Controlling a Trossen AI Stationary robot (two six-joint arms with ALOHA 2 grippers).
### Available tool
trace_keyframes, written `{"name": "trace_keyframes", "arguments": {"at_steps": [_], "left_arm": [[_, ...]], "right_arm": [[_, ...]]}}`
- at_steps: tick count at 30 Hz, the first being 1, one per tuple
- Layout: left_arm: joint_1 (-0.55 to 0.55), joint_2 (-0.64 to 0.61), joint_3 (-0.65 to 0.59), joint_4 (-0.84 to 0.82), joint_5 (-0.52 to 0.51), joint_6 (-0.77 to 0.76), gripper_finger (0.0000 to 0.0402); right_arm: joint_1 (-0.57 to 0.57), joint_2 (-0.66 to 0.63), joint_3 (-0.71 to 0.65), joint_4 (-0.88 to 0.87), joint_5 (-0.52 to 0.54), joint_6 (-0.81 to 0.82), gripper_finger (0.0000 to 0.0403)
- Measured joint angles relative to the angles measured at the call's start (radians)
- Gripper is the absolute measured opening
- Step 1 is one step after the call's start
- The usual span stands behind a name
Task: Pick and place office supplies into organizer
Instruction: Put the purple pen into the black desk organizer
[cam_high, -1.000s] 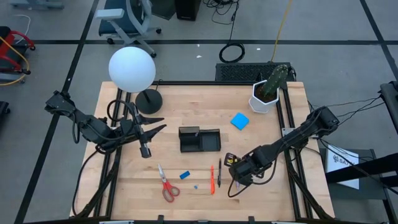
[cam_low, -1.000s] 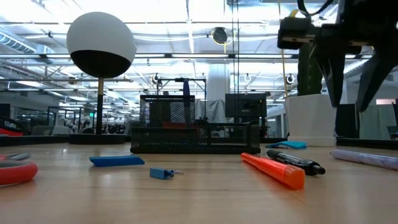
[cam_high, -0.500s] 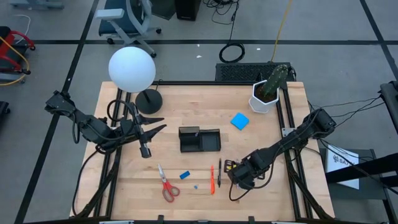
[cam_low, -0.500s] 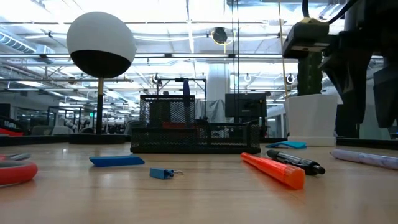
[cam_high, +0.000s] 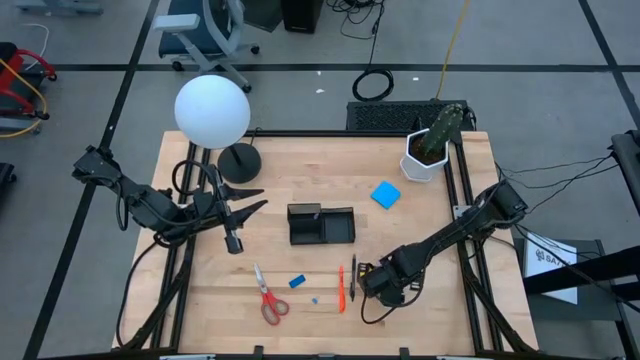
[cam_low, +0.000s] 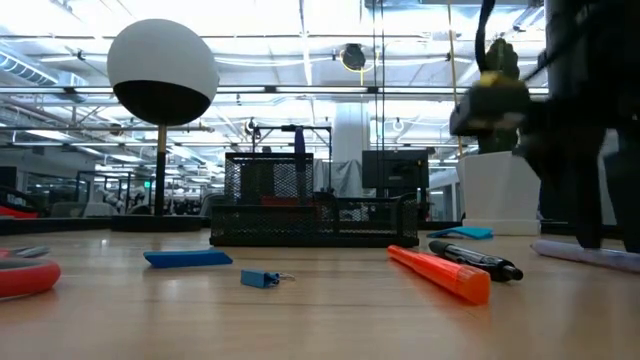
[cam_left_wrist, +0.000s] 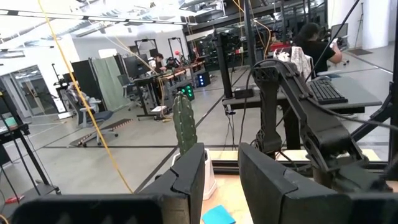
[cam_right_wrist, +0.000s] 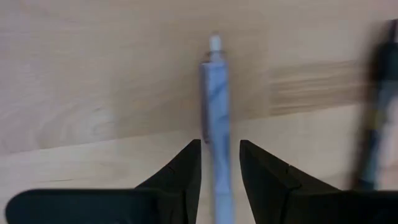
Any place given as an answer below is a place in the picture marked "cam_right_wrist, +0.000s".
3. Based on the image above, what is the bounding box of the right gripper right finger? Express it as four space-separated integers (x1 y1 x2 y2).
239 139 342 224

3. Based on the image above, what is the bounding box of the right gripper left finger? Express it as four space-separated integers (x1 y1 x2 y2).
134 138 203 224

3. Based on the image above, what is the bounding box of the black marker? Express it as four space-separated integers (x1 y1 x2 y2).
348 17 398 191

